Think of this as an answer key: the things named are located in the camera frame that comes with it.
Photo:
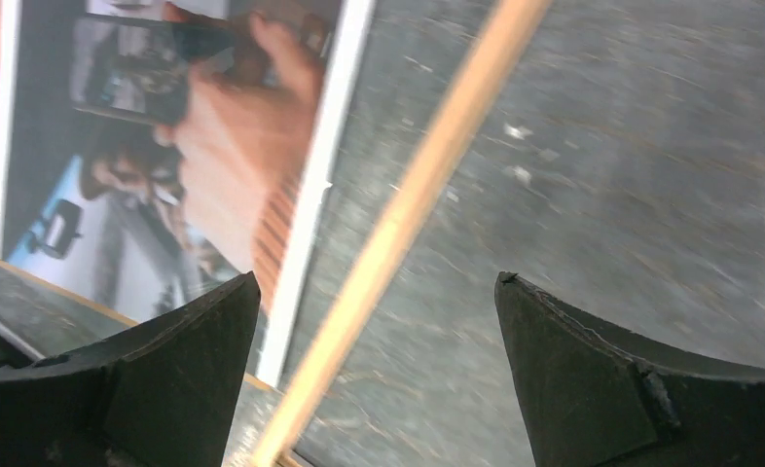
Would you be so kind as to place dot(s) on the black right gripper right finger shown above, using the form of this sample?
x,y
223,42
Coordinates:
x,y
593,393

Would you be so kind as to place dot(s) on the brown backing board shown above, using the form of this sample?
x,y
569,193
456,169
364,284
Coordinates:
x,y
92,208

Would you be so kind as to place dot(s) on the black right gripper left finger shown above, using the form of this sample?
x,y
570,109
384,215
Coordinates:
x,y
162,393

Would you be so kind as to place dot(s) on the white wooden picture frame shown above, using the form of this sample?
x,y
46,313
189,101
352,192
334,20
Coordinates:
x,y
468,99

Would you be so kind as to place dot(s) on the printed photo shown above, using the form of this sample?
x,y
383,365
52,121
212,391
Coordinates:
x,y
152,150

